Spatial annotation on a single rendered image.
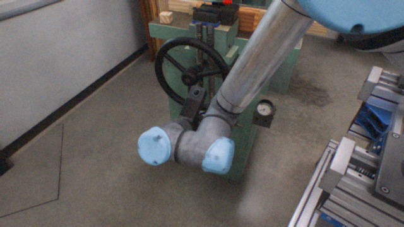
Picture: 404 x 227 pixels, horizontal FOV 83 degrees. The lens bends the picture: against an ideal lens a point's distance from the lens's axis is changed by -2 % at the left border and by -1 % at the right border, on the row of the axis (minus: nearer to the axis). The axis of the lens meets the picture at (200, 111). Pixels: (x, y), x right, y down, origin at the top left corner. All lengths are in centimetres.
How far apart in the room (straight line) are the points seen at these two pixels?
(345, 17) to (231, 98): 31
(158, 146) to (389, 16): 39
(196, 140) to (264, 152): 122
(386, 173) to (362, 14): 48
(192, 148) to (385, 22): 35
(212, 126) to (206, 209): 94
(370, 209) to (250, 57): 48
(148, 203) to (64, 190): 53
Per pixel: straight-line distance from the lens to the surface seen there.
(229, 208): 140
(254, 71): 44
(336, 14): 23
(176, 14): 111
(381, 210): 74
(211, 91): 88
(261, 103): 92
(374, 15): 23
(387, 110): 112
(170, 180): 148
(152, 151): 48
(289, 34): 41
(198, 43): 72
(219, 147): 45
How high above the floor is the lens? 125
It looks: 42 degrees down
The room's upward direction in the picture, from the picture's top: straight up
